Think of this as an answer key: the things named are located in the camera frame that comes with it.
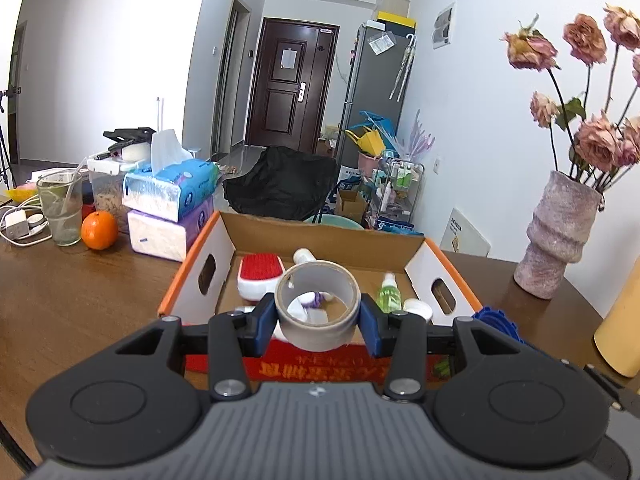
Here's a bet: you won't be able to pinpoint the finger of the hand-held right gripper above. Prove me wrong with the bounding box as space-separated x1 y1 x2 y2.
559 358 630 412

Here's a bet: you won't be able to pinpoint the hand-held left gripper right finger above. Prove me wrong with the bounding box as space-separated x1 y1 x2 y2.
359 295 531 403

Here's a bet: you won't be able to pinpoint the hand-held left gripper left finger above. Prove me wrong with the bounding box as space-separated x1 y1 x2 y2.
114 295 279 403

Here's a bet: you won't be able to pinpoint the green spray bottle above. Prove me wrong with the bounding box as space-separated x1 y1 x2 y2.
376 272 404 314

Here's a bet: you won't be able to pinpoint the white bottle cap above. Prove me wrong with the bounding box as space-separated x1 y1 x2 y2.
402 299 434 322

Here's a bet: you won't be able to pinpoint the grey tape roll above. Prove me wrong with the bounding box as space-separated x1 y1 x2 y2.
275 261 361 354

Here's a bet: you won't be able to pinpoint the red and white lint brush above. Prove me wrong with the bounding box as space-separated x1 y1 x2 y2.
236 253 286 301

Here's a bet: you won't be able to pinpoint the white spray bottle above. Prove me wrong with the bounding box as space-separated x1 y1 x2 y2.
287 248 321 322

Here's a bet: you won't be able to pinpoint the red cardboard box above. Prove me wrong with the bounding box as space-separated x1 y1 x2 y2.
157 210 485 387

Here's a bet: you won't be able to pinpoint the blue bottle cap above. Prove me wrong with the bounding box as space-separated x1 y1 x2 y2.
470 305 526 349

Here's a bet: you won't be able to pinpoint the yellow thermos jug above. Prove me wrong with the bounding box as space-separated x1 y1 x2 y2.
593 280 640 379

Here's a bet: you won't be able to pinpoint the teal basin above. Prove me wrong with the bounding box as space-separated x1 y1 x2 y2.
310 214 365 231

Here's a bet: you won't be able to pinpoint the small brown cardboard box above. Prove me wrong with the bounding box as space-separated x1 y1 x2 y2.
334 187 370 225

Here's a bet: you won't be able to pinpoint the white board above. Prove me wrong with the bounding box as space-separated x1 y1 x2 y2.
440 206 492 260

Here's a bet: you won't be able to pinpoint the white and purple tissue pack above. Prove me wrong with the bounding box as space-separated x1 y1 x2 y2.
127 195 216 264

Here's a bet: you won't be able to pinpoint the black bag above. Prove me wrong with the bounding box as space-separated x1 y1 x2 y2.
222 146 339 221

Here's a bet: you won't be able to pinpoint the pink textured vase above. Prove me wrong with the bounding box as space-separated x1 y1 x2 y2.
513 170 604 301

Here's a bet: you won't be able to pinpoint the pink bucket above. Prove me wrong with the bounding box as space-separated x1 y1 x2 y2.
356 152 385 179

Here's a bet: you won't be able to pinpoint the blue tissue pack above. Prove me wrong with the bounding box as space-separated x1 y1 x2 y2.
122 129 220 223

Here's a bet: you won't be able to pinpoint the orange fruit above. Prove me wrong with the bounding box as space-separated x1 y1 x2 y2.
81 211 120 251

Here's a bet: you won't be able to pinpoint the blue and yellow hangers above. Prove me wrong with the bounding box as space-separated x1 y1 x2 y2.
345 110 401 159

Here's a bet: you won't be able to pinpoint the lilac plastic hangers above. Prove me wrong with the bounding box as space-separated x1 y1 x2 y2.
407 109 437 161

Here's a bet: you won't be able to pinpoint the clear plastic food container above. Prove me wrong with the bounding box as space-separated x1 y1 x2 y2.
87 155 139 233

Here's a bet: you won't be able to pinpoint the dark brown door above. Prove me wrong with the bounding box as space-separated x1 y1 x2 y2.
245 16 339 154

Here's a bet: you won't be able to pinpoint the black plastic tool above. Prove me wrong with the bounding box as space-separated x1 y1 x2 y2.
102 127 159 161

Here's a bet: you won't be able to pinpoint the clear drinking glass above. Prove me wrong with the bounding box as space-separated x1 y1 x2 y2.
36 170 84 247

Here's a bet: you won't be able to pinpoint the grey refrigerator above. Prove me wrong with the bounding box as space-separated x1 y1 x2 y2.
337 22 416 171

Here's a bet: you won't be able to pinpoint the dried pink rose bouquet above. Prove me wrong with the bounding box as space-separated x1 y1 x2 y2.
500 2 640 194

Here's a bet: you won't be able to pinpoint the white hanging umbrella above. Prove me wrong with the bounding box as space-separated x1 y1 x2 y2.
389 32 417 102

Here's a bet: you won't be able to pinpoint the white charger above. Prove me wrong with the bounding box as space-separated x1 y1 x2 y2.
5 210 34 241

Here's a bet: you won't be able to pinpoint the yellow packet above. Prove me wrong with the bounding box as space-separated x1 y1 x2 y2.
5 185 41 206

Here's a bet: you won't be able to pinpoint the yellow and black box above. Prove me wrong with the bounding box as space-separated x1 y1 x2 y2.
376 10 418 30

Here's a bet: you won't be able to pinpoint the black tripod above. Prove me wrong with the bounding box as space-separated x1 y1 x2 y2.
0 87 24 187

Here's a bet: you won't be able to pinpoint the wire storage rack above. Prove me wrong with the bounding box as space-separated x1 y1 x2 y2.
367 155 425 234

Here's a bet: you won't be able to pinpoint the white cable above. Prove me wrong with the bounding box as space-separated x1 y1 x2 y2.
0 204 54 247

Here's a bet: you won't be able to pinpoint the wall poster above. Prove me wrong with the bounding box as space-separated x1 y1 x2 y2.
431 1 457 51

